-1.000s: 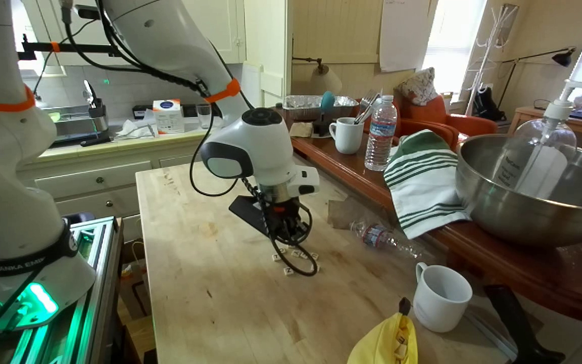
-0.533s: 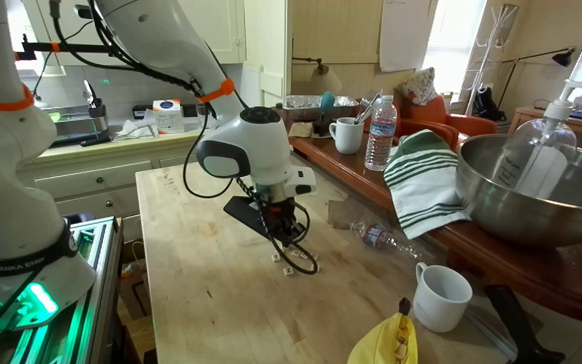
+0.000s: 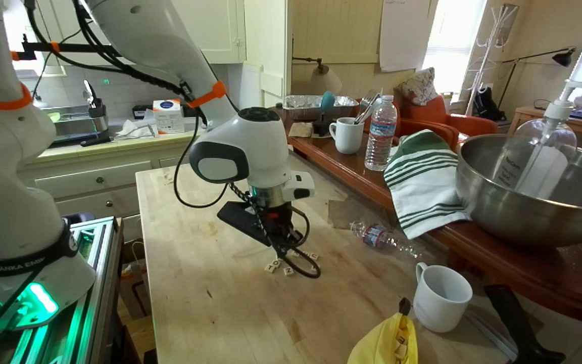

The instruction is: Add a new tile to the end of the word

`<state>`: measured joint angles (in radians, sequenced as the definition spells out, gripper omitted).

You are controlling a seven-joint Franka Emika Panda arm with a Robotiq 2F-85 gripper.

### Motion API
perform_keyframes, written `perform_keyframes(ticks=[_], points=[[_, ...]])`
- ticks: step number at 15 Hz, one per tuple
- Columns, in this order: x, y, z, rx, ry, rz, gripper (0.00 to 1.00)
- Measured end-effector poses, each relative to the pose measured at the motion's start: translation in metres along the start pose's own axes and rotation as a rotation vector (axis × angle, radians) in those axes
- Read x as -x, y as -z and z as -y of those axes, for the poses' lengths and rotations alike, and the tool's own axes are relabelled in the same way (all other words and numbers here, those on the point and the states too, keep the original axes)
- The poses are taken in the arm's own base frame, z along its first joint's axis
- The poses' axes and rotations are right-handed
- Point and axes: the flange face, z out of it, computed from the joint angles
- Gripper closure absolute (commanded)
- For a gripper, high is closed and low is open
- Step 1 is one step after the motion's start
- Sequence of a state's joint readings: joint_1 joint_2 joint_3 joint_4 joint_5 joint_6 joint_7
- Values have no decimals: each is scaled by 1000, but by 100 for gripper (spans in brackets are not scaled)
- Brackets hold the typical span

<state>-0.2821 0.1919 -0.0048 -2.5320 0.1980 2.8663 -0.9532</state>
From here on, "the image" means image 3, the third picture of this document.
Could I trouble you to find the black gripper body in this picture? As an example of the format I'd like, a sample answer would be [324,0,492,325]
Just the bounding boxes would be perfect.
[255,201,298,237]

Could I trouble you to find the crushed clear plastic bottle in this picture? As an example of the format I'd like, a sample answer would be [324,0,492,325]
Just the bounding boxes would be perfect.
[327,199,420,262]

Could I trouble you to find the white mug with utensils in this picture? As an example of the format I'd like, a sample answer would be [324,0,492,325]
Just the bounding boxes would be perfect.
[327,116,365,156]

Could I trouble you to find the aluminium foil tray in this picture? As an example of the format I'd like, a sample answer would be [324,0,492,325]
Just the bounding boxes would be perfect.
[283,94,362,111]

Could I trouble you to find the clear plastic water bottle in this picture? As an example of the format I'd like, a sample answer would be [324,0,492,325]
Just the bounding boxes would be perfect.
[362,94,399,174]

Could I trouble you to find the yellow banana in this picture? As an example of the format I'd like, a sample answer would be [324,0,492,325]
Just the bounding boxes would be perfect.
[345,297,420,364]

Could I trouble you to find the green white striped towel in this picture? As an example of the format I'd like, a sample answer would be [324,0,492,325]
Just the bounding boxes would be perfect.
[382,127,472,242]

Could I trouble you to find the cream shade table lamp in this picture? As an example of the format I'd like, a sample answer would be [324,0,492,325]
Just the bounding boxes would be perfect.
[290,55,344,98]

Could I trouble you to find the white canister blue label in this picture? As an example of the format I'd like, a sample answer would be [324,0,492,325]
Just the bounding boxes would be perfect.
[150,98,186,136]

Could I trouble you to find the plain white mug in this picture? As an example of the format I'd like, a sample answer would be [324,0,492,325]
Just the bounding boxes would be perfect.
[410,262,474,336]

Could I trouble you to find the crumpled white cloth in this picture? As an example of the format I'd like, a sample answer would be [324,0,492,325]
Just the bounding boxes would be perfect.
[115,117,157,141]

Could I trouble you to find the cream kitchen counter cabinet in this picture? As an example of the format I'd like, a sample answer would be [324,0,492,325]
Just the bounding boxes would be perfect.
[15,129,218,241]

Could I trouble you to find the floral cushion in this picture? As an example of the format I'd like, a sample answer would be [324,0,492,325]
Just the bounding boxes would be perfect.
[391,67,439,107]

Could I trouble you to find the orange armchair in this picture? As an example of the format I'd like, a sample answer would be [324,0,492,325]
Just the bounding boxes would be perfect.
[393,94,501,154]

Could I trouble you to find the black tap fixture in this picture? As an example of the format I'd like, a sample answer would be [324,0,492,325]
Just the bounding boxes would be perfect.
[76,80,115,150]

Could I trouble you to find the hanging white paper sheet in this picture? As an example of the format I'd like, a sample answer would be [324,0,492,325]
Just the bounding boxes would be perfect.
[378,0,434,74]

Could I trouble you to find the black boot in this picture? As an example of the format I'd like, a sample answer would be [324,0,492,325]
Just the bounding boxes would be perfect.
[470,83,507,123]

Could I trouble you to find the black flat bar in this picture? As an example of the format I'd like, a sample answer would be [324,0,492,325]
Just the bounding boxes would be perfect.
[481,281,566,364]

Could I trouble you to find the stainless steel mixing bowl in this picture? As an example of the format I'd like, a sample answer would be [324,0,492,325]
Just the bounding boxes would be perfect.
[455,132,582,250]

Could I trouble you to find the clear pump soap dispenser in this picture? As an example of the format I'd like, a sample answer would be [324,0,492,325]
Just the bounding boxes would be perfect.
[491,80,582,201]

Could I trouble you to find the black rod with orange tape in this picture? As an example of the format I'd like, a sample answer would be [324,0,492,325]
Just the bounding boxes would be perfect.
[7,33,121,63]

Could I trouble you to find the white coat stand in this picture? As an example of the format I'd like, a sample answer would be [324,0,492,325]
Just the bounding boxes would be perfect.
[464,3,518,117]

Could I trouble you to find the dark brown wooden table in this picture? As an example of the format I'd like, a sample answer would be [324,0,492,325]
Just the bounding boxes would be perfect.
[279,104,582,331]

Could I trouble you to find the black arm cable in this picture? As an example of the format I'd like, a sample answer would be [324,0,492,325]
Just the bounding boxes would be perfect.
[24,0,322,281]

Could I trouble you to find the aluminium base frame green light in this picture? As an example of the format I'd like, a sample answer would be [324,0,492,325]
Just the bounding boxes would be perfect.
[0,215,125,364]

